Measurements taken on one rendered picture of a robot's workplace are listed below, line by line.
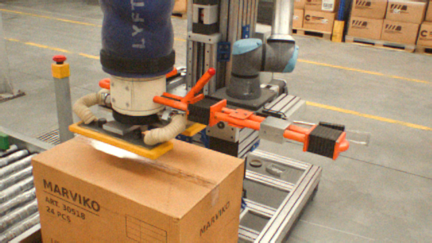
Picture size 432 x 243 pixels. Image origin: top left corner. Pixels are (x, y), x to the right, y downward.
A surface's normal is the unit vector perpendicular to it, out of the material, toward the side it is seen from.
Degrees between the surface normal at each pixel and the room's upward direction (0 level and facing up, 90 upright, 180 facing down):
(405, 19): 88
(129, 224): 90
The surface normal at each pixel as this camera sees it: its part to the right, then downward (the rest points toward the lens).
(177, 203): 0.05, -0.92
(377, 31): -0.48, 0.32
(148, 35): 0.39, 0.12
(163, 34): 0.72, 0.08
